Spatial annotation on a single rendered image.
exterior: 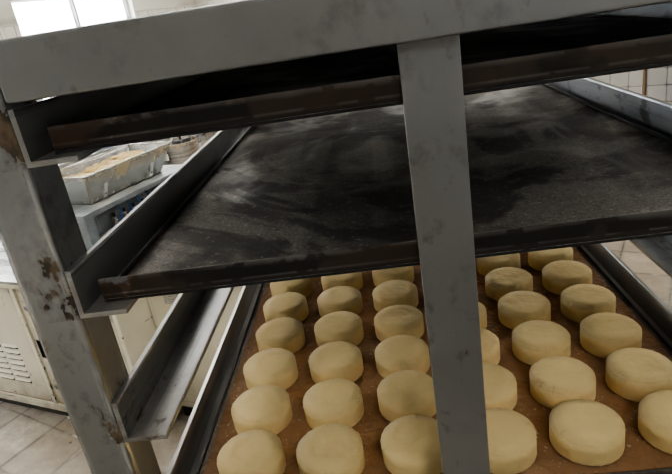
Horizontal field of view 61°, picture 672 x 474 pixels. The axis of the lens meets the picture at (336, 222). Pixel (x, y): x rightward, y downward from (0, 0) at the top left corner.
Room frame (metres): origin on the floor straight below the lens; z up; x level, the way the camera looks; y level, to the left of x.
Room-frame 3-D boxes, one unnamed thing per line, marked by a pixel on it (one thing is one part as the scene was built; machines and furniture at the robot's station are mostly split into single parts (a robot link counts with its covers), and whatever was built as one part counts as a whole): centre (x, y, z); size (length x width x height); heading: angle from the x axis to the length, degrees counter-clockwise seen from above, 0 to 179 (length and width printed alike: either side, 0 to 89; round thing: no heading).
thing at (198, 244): (0.58, -0.09, 1.68); 0.60 x 0.40 x 0.02; 175
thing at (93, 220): (2.61, 0.99, 1.01); 0.72 x 0.33 x 0.34; 153
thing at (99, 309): (0.61, 0.11, 1.68); 0.64 x 0.03 x 0.03; 175
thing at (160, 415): (0.61, 0.11, 1.59); 0.64 x 0.03 x 0.03; 175
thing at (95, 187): (2.61, 0.99, 1.25); 0.56 x 0.29 x 0.14; 153
